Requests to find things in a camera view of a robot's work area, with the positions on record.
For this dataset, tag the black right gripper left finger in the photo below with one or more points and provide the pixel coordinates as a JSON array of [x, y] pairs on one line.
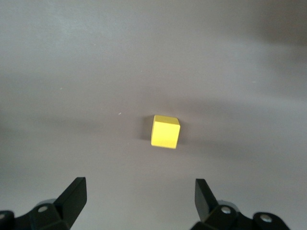
[[70, 203]]

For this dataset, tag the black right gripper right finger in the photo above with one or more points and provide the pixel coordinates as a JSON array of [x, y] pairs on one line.
[[206, 206]]

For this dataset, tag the yellow cube block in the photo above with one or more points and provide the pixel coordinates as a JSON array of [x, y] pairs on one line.
[[165, 134]]

